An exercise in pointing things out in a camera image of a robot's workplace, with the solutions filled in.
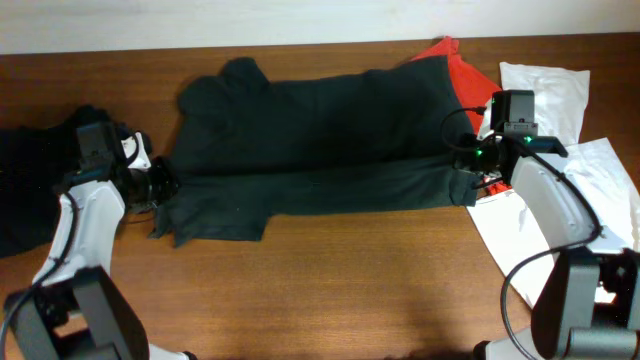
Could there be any dark green polo shirt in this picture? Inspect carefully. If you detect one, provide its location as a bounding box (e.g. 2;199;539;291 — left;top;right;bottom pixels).
153;56;477;245

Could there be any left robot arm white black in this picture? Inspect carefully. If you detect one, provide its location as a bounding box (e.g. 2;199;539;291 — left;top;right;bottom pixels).
1;122;194;360

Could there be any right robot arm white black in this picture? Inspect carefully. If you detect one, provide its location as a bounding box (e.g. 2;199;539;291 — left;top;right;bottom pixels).
451;90;639;359

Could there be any black folded clothes pile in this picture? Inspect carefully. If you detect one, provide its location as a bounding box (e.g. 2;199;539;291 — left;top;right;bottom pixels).
1;105;110;258

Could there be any orange red shirt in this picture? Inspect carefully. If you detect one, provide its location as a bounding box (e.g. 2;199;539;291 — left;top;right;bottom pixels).
405;36;501;107

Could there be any white shirt green logo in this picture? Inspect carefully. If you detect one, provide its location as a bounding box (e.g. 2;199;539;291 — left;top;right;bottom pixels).
467;62;639;274

